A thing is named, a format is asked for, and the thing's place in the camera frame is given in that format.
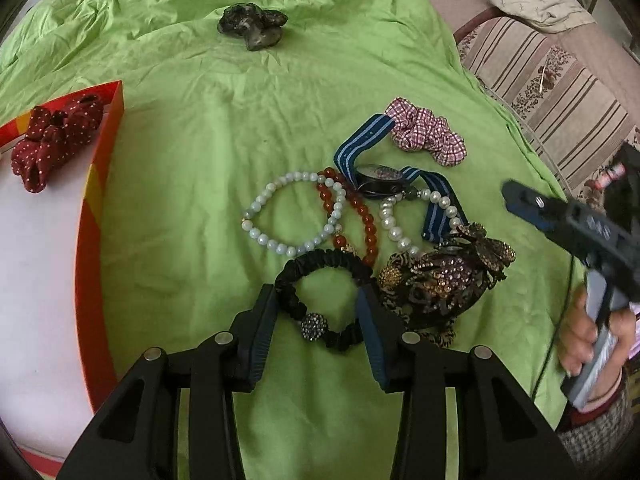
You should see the striped floral sofa cover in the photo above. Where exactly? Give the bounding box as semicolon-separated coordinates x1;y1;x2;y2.
440;0;640;201

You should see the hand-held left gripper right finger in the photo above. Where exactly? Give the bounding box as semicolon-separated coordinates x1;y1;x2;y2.
356;282;576;480

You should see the black scrunchie with rhinestone ball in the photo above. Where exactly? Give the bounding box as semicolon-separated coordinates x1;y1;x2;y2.
275;249;373;353

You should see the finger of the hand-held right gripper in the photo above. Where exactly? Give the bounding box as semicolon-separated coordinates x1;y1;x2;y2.
501;180;571;238

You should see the rhinestone butterfly hair clip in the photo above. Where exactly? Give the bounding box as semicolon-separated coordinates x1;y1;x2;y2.
452;222;516;286

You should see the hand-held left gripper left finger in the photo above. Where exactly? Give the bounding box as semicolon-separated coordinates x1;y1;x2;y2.
57;284;278;480

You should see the orange cardboard box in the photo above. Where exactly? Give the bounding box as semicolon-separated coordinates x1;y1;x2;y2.
0;80;126;476

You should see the person's right hand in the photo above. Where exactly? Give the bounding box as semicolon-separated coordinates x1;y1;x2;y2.
557;287;637;401

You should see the red polka dot scrunchie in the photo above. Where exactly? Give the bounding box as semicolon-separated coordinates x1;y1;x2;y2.
10;94;105;193

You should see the leopard scrunchie with gold ball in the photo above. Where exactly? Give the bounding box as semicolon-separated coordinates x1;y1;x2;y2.
377;252;458;348

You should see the blue striped strap watch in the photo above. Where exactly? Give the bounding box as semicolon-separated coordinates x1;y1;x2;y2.
334;114;471;243

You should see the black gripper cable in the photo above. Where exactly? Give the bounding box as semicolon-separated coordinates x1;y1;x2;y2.
532;255;577;403

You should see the rhinestone hair claw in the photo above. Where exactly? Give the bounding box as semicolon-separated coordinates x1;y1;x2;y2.
395;247;496;331

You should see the white pearl bracelet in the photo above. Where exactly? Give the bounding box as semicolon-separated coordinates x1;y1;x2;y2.
379;187;466;256

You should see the pink plaid scrunchie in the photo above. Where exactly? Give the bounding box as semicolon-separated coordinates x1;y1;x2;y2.
385;97;467;167

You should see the person's right forearm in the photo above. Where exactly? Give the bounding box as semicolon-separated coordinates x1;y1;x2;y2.
555;370;640;467

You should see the red bead bracelet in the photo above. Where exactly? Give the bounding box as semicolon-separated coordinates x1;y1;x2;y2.
316;167;378;267

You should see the green bed sheet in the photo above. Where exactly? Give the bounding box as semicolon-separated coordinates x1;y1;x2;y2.
0;0;601;480

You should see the dark grey scrunchie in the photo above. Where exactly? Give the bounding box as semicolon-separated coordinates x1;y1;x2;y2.
216;4;287;52

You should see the pale blue bead bracelet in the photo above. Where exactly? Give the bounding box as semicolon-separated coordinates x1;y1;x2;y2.
241;171;348;257

